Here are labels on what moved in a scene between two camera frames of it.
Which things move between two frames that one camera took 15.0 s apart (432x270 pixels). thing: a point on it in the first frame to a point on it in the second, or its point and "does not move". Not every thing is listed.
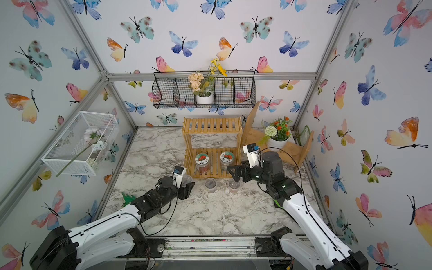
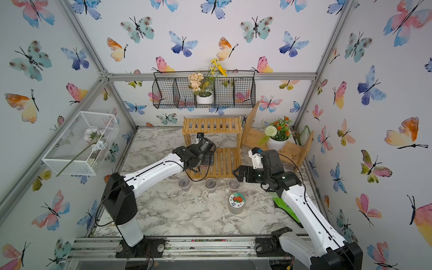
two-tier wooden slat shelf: [211, 145] does not move
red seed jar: [234, 186] does not move
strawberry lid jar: [226, 160] to [236, 203]
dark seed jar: [210, 184] does not move
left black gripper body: [181, 193] to [202, 160]
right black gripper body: [257, 175] does not move
